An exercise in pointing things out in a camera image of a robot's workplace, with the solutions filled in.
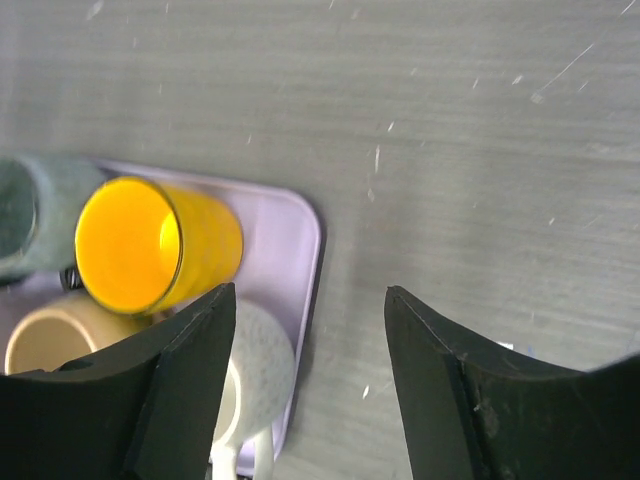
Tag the yellow glass cup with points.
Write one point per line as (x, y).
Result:
(142, 246)

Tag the white speckled ceramic mug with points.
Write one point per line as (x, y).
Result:
(258, 385)

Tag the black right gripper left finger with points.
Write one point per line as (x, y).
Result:
(143, 408)

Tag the beige ceramic mug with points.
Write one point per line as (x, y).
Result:
(68, 328)

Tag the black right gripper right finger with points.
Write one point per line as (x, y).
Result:
(473, 409)

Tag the lavender plastic tray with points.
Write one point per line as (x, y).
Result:
(283, 243)

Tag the grey ceramic mug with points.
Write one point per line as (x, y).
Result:
(41, 201)

